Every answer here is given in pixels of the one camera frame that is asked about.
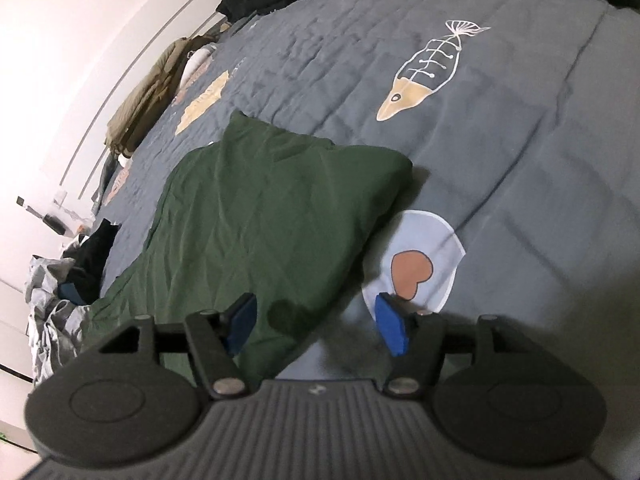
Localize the black crumpled garment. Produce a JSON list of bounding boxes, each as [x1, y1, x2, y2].
[[57, 219, 121, 307]]

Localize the black wall phone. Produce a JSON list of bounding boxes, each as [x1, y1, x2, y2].
[[42, 212, 68, 236]]

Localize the khaki folded blanket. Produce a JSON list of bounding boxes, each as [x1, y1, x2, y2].
[[105, 37, 216, 157]]

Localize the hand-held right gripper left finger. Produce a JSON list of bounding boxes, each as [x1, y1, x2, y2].
[[97, 292, 258, 401]]

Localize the grey quilted bedspread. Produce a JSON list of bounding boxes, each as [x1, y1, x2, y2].
[[87, 0, 640, 391]]

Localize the white headboard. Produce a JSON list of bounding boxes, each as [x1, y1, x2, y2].
[[57, 0, 241, 201]]

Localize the green t-shirt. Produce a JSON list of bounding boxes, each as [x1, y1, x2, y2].
[[87, 110, 414, 392]]

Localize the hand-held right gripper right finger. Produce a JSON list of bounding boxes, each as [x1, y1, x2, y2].
[[375, 292, 498, 401]]

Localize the white pillow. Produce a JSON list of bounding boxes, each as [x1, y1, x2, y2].
[[182, 44, 218, 82]]

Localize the white wardrobe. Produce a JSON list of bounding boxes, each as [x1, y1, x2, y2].
[[0, 260, 41, 441]]

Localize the grey clothes pile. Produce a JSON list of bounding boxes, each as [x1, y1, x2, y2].
[[25, 255, 103, 386]]

